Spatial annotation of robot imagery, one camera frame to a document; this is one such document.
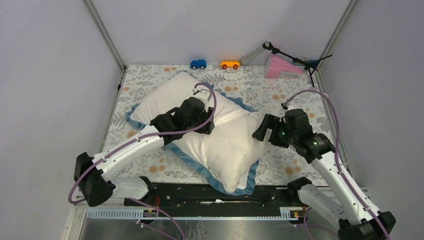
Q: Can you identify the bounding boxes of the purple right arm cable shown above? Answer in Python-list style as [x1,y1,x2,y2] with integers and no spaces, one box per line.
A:
[280,89,393,240]

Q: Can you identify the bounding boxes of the blue white plush pillowcase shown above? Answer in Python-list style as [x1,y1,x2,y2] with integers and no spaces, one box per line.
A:
[124,70,260,196]

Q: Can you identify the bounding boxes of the grey slotted cable duct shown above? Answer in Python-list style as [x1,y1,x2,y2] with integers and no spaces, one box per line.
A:
[86,205,299,221]

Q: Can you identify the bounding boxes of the orange yellow toy wagon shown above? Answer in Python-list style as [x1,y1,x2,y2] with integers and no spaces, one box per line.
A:
[219,61,241,70]

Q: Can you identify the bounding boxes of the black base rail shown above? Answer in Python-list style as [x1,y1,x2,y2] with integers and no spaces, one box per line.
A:
[140,182,307,217]

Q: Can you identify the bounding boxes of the grey cylinder tube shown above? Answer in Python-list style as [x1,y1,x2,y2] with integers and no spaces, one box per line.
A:
[240,44,266,66]

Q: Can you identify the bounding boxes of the pink plastic dustpan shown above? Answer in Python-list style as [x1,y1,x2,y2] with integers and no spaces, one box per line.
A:
[264,54,303,79]

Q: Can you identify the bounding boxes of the white pillow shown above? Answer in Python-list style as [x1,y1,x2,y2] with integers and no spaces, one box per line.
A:
[129,71,271,194]

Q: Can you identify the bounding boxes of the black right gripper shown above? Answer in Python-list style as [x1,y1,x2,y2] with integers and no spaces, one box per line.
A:
[251,113,298,149]

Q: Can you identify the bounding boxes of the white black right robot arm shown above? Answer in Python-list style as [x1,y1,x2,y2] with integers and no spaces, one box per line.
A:
[252,108,396,240]

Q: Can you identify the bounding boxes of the blue toy car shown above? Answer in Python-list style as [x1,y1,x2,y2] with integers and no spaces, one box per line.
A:
[190,59,207,70]

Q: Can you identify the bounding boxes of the black tripod stand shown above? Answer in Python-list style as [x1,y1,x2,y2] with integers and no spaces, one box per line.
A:
[262,41,333,87]

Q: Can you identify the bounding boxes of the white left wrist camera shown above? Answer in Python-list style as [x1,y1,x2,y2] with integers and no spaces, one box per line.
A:
[192,87,212,106]

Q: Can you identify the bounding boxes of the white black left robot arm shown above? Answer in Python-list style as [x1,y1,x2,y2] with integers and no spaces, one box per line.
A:
[71,96,215,207]

